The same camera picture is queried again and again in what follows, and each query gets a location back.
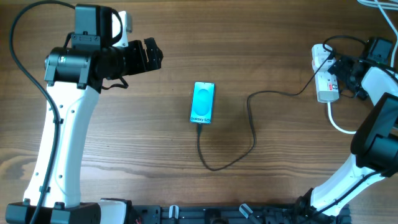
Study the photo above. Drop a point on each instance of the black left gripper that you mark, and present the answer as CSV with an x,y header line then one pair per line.
x,y
138,64

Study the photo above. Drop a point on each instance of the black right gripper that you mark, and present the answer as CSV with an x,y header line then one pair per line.
x,y
340,68

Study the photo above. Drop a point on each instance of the teal screen smartphone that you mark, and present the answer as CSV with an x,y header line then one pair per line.
x,y
202,103

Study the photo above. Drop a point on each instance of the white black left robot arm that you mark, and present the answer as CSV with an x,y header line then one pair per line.
x,y
97,50

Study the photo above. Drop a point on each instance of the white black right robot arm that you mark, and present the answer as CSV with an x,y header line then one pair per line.
x,y
373,153

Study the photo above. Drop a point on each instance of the white power strip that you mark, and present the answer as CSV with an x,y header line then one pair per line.
x,y
326,83

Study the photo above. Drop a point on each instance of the white usb wall adapter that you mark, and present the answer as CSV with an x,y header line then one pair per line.
x,y
322,63

